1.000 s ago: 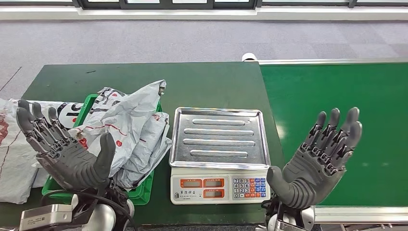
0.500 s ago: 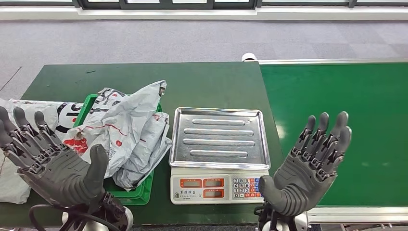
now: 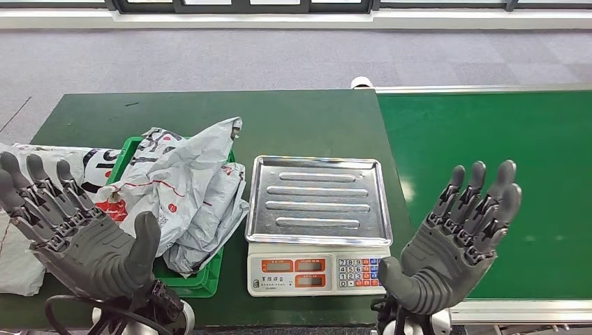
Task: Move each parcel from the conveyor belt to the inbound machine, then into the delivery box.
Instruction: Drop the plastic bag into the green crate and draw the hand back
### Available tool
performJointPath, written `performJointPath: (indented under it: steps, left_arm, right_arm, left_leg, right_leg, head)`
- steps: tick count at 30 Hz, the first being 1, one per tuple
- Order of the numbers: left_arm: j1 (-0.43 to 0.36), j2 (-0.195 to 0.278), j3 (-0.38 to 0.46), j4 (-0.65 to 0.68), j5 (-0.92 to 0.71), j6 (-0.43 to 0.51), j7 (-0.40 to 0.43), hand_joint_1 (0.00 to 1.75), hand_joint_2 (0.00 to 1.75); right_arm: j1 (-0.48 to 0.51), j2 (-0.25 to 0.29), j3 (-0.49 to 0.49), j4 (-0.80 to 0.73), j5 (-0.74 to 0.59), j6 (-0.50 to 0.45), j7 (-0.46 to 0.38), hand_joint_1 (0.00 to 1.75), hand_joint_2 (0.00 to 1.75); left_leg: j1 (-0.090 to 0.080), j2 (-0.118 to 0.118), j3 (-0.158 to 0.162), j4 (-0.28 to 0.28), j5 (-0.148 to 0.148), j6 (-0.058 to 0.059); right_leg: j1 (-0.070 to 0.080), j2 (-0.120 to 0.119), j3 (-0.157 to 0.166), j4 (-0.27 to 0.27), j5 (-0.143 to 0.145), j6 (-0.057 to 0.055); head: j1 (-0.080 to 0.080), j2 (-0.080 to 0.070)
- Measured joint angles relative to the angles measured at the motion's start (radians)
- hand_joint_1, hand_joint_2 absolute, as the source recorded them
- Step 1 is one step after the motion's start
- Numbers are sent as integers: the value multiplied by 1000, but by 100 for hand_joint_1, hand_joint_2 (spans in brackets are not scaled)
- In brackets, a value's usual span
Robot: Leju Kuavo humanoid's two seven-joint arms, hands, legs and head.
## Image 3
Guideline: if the large grey parcel red print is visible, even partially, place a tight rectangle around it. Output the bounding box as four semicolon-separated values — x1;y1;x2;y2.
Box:
0;142;89;297

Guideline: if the grey parcel thin red line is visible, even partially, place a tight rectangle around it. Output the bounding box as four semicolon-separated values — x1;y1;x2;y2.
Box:
177;161;249;246

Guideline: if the white window sill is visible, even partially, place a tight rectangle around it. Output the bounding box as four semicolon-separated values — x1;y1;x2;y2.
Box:
0;6;592;31

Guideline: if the green plastic crate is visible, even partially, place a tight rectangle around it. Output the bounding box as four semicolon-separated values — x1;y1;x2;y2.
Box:
105;136;237;299

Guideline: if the white scale with steel tray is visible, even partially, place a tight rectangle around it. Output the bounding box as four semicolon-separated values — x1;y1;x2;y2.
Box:
245;155;394;298

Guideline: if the grey parcel black red print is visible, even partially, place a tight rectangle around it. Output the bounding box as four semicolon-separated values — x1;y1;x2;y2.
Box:
94;117;244;258

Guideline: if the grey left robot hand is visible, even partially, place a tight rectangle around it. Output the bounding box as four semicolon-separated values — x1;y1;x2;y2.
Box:
0;151;162;301

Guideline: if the green conveyor belt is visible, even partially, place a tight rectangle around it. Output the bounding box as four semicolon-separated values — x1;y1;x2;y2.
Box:
375;84;592;325

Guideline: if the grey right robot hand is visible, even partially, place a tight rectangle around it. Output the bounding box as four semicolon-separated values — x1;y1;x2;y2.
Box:
376;159;523;317

